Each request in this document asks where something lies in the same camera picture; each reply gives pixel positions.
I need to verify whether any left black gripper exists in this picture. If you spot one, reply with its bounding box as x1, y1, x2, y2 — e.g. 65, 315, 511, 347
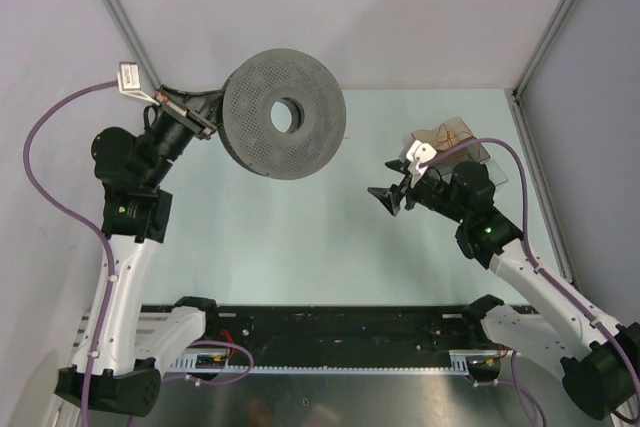
141, 84, 242, 188

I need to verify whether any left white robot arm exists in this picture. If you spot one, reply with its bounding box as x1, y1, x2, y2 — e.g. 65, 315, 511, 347
55, 86, 222, 417

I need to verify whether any aluminium frame post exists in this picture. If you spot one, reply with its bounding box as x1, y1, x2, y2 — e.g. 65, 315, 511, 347
509, 0, 606, 98
102, 0, 161, 88

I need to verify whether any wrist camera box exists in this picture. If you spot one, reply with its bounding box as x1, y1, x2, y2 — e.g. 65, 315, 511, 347
401, 140, 437, 187
116, 62, 159, 105

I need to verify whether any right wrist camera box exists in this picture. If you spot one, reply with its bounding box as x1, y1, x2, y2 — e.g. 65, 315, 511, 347
401, 140, 437, 187

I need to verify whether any grey slotted cable duct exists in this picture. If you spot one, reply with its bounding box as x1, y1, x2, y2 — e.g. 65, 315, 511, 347
169, 351, 471, 376

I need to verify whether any red thin cable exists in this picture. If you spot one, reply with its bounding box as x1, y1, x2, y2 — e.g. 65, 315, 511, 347
429, 124, 481, 153

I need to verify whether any clear plastic bin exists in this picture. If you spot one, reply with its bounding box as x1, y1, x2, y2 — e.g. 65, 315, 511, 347
478, 145, 509, 191

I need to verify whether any left aluminium frame post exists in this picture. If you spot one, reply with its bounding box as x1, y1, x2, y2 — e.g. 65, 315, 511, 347
102, 0, 161, 88

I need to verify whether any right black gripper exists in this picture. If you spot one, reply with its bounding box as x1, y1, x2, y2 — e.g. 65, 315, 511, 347
368, 158, 469, 224

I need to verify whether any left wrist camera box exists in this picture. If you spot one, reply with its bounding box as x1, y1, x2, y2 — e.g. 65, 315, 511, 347
116, 62, 159, 105

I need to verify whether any right aluminium frame post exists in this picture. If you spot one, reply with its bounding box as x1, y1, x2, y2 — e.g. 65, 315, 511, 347
509, 0, 606, 98

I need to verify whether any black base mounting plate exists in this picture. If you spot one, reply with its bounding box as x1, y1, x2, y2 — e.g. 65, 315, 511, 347
201, 305, 506, 372

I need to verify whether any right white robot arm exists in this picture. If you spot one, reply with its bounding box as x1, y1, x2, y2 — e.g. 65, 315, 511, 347
368, 161, 639, 420

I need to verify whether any black cable spool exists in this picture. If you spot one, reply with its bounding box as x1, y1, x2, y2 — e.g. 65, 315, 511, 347
218, 48, 346, 180

